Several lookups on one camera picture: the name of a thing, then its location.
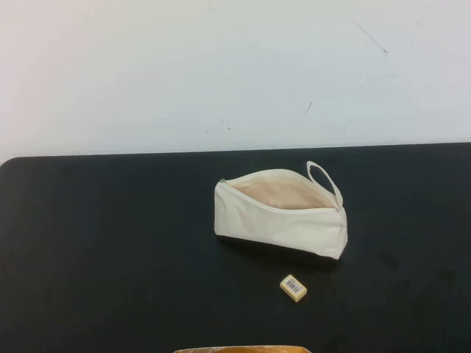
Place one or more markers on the cream canvas zip pencil case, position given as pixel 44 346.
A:
pixel 279 228

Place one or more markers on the yellow cardboard box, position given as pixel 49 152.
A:
pixel 239 349

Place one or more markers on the yellow eraser with barcode label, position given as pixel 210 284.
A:
pixel 293 288

